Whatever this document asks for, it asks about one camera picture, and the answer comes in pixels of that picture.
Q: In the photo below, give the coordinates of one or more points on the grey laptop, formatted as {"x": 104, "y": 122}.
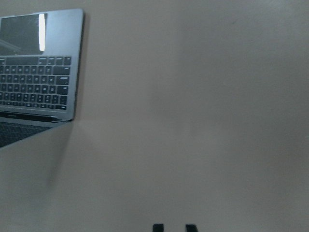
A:
{"x": 39, "y": 69}

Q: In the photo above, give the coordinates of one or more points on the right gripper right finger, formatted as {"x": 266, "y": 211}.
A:
{"x": 191, "y": 228}

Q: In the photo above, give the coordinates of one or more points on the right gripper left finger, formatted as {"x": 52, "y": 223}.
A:
{"x": 158, "y": 228}

